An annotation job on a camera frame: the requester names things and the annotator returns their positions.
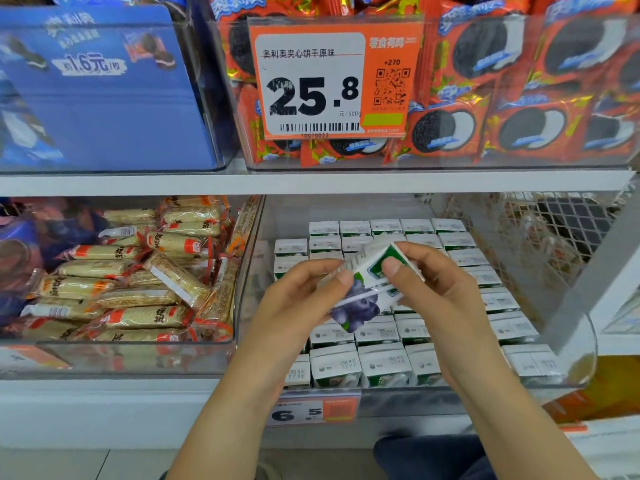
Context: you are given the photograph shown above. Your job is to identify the blue cardboard display box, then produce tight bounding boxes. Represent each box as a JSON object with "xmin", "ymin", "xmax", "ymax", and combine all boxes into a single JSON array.
[{"xmin": 0, "ymin": 3, "xmax": 238, "ymax": 175}]

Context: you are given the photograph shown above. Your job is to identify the white wire mesh divider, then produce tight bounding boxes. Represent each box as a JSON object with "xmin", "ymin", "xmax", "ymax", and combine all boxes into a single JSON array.
[{"xmin": 499, "ymin": 191, "xmax": 629, "ymax": 288}]

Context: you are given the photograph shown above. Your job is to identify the pile of yellow wafer bars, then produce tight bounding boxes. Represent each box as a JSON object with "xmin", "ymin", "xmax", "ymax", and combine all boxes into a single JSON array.
[{"xmin": 18, "ymin": 197, "xmax": 261, "ymax": 345}]

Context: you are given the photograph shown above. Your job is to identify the stack of red cookie packets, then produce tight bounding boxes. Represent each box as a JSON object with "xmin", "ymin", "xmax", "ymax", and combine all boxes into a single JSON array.
[{"xmin": 204, "ymin": 0, "xmax": 640, "ymax": 170}]

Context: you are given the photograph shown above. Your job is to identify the small orange price tag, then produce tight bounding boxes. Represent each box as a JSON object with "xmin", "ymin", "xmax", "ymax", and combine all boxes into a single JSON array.
[{"xmin": 269, "ymin": 391, "xmax": 362, "ymax": 427}]

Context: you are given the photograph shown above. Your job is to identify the yellow orange snack packet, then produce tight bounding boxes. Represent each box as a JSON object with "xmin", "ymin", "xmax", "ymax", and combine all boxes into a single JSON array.
[{"xmin": 544, "ymin": 353, "xmax": 640, "ymax": 425}]

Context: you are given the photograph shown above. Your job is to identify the clear plastic display bin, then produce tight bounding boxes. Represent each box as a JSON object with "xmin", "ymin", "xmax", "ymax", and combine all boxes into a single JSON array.
[
  {"xmin": 0, "ymin": 193, "xmax": 264, "ymax": 379},
  {"xmin": 233, "ymin": 191, "xmax": 600, "ymax": 417}
]

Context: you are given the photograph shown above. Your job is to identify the person's right forearm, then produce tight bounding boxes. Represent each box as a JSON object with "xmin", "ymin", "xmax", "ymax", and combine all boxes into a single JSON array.
[{"xmin": 445, "ymin": 357, "xmax": 601, "ymax": 480}]

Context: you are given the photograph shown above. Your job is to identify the faded orange price tag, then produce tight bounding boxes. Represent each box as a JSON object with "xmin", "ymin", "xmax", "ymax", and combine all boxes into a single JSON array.
[{"xmin": 0, "ymin": 343, "xmax": 74, "ymax": 375}]

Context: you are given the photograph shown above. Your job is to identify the pile of blue snack packets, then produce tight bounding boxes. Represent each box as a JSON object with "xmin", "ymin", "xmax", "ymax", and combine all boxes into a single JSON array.
[{"xmin": 0, "ymin": 199, "xmax": 103, "ymax": 328}]

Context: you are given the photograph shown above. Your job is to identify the person's left forearm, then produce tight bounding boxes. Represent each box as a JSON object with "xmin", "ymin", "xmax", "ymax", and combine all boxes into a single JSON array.
[{"xmin": 165, "ymin": 373, "xmax": 301, "ymax": 480}]

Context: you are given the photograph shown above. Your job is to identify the person's left hand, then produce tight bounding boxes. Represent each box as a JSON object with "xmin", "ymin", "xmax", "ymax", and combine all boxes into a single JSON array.
[{"xmin": 238, "ymin": 257, "xmax": 357, "ymax": 388}]

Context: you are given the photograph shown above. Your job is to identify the large white orange price tag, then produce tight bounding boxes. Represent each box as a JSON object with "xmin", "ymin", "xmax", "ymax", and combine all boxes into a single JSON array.
[{"xmin": 247, "ymin": 19, "xmax": 424, "ymax": 140}]

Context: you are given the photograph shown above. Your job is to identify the rows of white juice cartons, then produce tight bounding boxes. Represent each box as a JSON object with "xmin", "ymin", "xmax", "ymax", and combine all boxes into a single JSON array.
[{"xmin": 271, "ymin": 215, "xmax": 567, "ymax": 390}]

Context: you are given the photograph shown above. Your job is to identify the person's right hand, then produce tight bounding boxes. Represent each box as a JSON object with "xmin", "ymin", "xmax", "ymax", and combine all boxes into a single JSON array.
[{"xmin": 380, "ymin": 241, "xmax": 503, "ymax": 388}]

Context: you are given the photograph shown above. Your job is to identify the blueberry juice carton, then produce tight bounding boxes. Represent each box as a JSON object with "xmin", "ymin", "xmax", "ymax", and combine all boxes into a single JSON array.
[{"xmin": 319, "ymin": 231, "xmax": 427, "ymax": 334}]

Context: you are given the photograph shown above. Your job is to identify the person's blue jeans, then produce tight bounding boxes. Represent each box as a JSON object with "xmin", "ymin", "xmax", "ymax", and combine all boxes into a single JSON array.
[{"xmin": 158, "ymin": 433, "xmax": 503, "ymax": 480}]

